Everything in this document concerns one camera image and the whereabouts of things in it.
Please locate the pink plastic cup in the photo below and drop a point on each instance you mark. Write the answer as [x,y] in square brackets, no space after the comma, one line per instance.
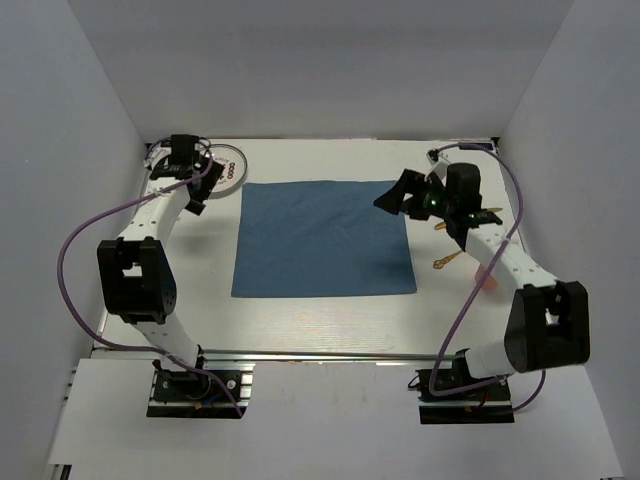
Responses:
[486,282]

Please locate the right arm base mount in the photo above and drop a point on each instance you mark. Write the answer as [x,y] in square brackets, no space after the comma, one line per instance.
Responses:
[488,404]

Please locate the gold fork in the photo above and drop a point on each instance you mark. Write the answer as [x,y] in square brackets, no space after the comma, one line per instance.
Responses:
[442,262]

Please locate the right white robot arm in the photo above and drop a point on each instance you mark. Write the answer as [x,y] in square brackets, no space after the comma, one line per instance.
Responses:
[548,325]

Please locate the blue cloth napkin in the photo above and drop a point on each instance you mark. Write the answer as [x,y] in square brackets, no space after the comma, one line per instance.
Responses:
[315,239]

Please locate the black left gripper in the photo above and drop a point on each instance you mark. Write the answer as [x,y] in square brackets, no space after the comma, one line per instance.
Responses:
[210,178]

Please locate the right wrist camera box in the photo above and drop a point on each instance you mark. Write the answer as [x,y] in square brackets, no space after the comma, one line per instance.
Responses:
[439,164]

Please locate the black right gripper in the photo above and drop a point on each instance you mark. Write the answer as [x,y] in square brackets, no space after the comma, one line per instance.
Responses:
[411,182]

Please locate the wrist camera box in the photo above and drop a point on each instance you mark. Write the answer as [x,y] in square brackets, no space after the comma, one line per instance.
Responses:
[155,153]
[439,164]

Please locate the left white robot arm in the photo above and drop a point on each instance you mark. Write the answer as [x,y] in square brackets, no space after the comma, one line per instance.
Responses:
[137,281]

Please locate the gold knife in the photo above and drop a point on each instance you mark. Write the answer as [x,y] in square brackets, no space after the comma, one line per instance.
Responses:
[442,225]

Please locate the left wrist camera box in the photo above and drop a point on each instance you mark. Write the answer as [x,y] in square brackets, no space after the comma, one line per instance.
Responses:
[155,153]

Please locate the white plate with red characters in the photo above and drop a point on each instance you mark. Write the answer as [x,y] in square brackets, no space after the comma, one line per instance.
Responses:
[235,169]

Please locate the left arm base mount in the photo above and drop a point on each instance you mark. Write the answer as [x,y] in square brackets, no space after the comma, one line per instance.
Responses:
[185,395]

